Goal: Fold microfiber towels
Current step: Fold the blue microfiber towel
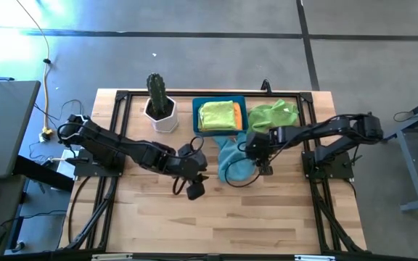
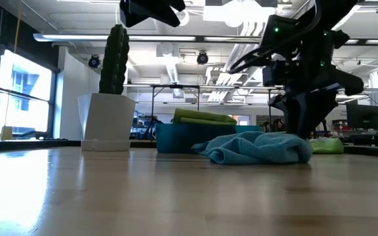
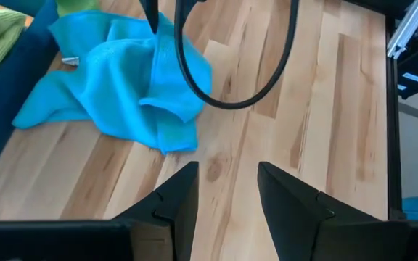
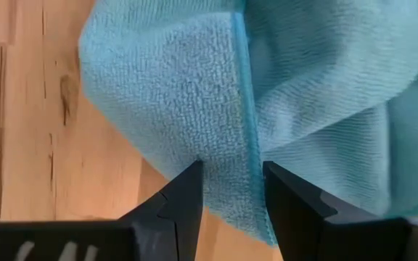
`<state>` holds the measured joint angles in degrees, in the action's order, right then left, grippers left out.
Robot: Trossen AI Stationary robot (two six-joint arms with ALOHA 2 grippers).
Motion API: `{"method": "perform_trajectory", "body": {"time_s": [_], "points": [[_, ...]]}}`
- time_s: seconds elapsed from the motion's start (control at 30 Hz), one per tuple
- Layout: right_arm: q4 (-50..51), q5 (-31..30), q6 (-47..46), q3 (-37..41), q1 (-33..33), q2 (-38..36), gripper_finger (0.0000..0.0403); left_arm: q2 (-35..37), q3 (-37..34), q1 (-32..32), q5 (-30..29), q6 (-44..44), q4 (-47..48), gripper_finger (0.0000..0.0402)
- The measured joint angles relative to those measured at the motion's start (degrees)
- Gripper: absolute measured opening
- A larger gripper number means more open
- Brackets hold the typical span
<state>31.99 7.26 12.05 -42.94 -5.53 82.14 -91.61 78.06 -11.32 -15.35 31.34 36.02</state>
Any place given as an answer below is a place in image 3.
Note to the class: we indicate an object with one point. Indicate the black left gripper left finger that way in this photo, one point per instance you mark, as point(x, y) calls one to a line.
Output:
point(180, 203)

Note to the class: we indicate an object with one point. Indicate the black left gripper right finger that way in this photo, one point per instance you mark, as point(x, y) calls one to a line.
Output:
point(303, 224)

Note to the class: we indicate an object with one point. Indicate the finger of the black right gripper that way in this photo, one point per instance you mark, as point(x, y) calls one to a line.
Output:
point(150, 14)

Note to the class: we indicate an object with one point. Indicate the light blue microfiber towel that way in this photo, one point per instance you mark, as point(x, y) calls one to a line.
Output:
point(122, 83)

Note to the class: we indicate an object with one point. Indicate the green towel with white label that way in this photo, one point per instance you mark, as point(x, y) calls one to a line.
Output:
point(74, 6)

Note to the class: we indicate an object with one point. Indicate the blue plastic bin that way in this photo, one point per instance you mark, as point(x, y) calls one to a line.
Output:
point(6, 108)

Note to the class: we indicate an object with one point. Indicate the silver rail bracket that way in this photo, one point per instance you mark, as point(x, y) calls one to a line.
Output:
point(410, 29)

